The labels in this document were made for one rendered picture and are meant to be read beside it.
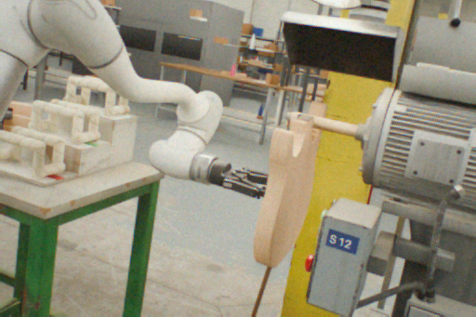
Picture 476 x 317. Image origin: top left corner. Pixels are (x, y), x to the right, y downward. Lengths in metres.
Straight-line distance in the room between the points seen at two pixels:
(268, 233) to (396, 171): 0.34
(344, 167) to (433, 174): 1.10
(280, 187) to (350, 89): 1.10
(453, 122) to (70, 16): 0.85
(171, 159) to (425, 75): 0.71
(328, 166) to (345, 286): 1.26
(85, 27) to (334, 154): 1.47
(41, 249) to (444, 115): 1.07
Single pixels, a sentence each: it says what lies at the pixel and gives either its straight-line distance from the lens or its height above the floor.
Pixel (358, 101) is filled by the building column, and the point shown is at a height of 1.26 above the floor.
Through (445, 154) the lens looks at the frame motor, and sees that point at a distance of 1.17.
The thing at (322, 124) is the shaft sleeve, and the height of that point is 1.25.
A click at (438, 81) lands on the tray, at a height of 1.41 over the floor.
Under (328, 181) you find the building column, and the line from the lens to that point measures 2.27.
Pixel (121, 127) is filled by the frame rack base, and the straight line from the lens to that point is 1.76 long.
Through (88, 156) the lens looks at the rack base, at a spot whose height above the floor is 0.99.
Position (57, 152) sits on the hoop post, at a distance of 1.59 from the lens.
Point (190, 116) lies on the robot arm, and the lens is 1.44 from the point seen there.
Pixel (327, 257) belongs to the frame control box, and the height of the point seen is 1.03.
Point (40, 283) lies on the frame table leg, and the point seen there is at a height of 0.71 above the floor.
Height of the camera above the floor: 1.42
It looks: 11 degrees down
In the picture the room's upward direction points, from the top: 10 degrees clockwise
